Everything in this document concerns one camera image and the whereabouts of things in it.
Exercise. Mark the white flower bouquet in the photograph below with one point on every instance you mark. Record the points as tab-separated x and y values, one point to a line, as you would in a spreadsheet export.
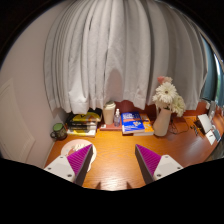
166	93

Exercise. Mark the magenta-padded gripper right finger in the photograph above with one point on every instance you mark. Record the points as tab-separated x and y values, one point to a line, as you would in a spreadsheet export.
166	165

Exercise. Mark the dark red book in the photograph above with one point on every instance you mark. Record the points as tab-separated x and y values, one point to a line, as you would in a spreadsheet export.
108	127

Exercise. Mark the cream tumbler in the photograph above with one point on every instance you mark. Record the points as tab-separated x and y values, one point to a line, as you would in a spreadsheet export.
109	114

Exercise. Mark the blue book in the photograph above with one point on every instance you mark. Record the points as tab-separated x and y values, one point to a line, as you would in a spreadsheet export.
132	124

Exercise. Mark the white and yellow book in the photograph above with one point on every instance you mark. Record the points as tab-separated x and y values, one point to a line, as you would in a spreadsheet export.
81	133

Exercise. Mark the white curtain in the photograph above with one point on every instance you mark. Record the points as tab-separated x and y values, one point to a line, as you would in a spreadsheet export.
116	50

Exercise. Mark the white ceramic vase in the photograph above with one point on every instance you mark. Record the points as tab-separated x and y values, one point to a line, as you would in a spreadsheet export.
162	123

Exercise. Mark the clear spray bottle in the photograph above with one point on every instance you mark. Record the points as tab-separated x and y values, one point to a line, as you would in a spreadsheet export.
117	119

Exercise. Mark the white flat panel device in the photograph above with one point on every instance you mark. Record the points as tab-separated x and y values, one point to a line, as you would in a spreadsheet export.
205	122

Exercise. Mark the orange book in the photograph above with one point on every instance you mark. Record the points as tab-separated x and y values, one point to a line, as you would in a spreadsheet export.
148	128

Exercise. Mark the green and black mug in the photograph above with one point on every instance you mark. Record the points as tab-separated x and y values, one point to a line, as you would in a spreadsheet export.
59	131

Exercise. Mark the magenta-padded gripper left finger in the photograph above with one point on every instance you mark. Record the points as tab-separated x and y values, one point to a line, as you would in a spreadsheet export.
60	166

